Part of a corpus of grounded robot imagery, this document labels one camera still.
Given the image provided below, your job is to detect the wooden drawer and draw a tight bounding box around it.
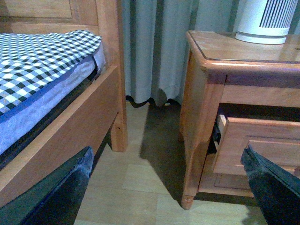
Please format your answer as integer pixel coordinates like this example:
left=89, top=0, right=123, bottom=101
left=213, top=115, right=300, bottom=176
left=198, top=154, right=253, bottom=197

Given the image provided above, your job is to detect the wooden nightstand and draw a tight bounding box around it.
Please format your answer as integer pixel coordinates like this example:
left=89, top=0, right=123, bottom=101
left=179, top=31, right=300, bottom=210

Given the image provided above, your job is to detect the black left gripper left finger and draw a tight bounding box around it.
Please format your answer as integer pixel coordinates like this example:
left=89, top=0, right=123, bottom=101
left=0, top=147, right=94, bottom=225

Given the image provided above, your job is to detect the white ribbed air purifier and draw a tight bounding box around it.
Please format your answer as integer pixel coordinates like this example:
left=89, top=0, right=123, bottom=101
left=235, top=0, right=298, bottom=45

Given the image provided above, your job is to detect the checkered bed sheet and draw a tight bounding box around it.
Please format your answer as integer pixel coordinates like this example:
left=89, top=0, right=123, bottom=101
left=0, top=30, right=102, bottom=115

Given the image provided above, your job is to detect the blue mattress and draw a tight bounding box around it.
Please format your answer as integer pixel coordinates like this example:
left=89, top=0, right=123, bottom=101
left=0, top=44, right=105, bottom=154

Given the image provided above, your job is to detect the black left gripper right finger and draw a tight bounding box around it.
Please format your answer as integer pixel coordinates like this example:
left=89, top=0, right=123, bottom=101
left=241, top=146, right=300, bottom=225

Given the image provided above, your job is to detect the grey curtain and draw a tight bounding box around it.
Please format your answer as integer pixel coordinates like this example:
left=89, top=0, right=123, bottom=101
left=121, top=0, right=242, bottom=107

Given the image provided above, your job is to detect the wooden bed frame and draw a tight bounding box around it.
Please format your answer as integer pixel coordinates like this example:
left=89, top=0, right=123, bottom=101
left=0, top=0, right=128, bottom=205

